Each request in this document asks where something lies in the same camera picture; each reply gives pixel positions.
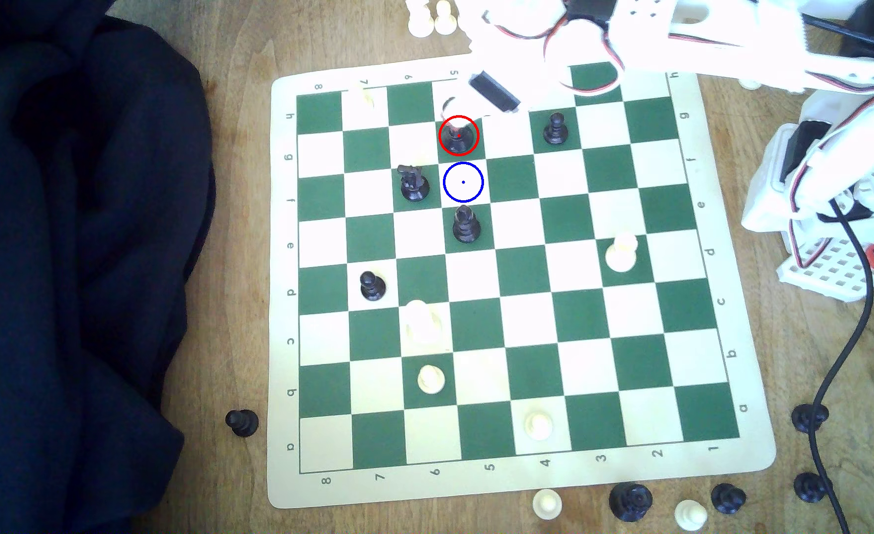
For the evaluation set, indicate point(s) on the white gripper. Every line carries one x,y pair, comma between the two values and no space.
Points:
494,92

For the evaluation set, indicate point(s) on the black king chess piece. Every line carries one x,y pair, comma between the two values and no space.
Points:
458,139

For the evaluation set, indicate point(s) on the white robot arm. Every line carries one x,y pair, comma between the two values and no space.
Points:
741,52

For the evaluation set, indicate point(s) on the black knight chess piece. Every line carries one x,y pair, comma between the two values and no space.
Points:
414,185

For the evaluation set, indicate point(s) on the black pawn chess piece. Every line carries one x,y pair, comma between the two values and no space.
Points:
810,487
808,418
372,287
555,131
728,499
243,424

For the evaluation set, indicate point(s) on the white knight chess piece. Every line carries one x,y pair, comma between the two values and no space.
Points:
420,21

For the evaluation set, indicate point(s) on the black bishop chess piece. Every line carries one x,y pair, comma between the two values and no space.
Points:
467,226

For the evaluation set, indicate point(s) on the green white chess board mat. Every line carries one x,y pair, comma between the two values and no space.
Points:
526,311

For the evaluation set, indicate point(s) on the white bishop chess piece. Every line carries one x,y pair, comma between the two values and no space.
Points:
621,254

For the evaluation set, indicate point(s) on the white queen chess piece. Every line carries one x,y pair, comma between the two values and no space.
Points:
423,324

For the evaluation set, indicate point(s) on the large black chess piece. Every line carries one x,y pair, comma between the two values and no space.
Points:
630,503

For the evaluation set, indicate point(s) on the dark blue cloth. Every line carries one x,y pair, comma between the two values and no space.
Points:
51,259

